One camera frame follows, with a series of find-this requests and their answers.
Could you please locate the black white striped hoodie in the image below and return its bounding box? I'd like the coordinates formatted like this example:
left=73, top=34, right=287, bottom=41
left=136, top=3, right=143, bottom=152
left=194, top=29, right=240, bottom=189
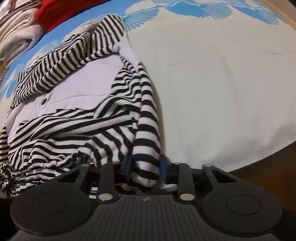
left=1, top=15, right=161, bottom=197

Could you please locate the folded clothes stack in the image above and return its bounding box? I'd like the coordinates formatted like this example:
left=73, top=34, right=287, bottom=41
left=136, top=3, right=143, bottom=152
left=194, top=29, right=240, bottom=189
left=1, top=0, right=44, bottom=24

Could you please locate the blue white patterned bedspread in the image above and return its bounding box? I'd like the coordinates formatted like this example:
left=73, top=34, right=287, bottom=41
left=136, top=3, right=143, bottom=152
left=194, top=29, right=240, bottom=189
left=1, top=1, right=295, bottom=171

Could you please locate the white folded blanket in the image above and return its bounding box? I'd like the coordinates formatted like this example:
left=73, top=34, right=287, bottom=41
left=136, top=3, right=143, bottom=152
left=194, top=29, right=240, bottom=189
left=1, top=8, right=45, bottom=67

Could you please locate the red folded blanket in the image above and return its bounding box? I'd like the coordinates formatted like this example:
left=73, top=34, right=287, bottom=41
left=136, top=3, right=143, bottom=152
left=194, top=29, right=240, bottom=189
left=35, top=0, right=107, bottom=33

